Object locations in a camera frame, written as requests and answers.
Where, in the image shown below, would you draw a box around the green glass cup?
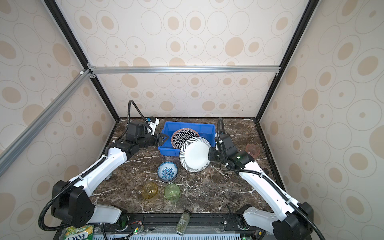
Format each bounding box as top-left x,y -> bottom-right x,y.
164,184 -> 181,202

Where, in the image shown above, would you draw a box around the blue floral ceramic bowl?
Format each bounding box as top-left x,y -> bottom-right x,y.
157,162 -> 178,183

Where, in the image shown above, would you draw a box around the silver aluminium crossbar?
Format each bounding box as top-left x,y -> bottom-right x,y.
91,65 -> 280,74

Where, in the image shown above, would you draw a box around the silver aluminium side rail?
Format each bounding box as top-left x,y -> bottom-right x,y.
1,70 -> 91,175

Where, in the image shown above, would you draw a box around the yellow glass cup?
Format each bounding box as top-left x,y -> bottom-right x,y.
142,183 -> 159,202

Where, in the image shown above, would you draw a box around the black striped white plate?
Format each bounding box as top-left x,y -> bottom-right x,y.
179,137 -> 211,173

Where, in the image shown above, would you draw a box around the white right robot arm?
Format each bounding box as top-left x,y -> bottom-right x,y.
209,132 -> 314,240

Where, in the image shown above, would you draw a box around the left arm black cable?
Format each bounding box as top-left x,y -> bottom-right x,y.
38,99 -> 154,232

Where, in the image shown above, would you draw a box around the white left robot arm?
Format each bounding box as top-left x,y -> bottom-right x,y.
39,117 -> 169,231

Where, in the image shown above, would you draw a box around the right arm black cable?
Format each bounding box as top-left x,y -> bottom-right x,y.
216,117 -> 326,240

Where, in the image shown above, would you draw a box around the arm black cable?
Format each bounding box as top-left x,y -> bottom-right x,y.
38,99 -> 154,232
216,117 -> 326,240

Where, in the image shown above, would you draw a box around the blue plastic bin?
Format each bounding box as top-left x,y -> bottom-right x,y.
158,122 -> 216,157

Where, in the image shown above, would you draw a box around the orange rimmed geometric plate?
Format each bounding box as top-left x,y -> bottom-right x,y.
171,128 -> 200,149

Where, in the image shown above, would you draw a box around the pink plastic cup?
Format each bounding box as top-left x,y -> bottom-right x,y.
245,144 -> 260,160

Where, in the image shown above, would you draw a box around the yellow green snack bag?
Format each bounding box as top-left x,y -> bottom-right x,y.
59,225 -> 94,240

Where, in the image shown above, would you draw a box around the black right corner post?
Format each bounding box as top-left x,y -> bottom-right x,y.
255,0 -> 320,121

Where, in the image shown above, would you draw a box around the black corner frame post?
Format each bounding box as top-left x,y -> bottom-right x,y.
44,0 -> 120,122

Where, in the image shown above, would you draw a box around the spice jar with herbs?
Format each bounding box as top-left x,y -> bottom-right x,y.
176,210 -> 192,236

